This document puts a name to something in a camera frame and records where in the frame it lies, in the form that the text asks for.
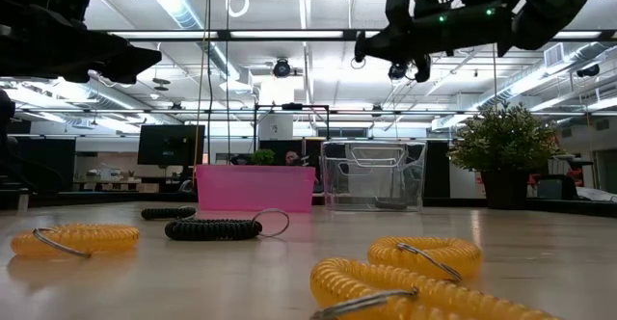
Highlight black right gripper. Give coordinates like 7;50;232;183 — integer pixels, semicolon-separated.
366;0;514;84

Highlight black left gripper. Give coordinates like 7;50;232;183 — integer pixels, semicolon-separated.
0;0;163;86

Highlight yellow spring coil keychain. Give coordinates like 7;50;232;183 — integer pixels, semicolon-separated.
10;222;141;259
367;235;484;283
309;255;563;320

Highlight black background monitor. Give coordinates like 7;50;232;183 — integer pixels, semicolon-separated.
137;124;206;168

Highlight clear plastic bin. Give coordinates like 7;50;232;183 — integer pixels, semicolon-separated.
320;139;429;214

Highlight artificial green potted plant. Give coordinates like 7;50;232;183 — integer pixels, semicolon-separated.
446;101;563;211

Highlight small background plant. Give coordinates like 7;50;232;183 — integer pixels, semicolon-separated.
250;148;278;167

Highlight pink plastic bin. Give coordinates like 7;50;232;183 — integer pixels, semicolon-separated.
195;164;317;214

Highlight black overhead camera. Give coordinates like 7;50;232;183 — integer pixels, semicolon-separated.
272;57;293;79

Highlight black background rig frame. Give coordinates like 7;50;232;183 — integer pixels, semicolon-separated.
253;103;332;167

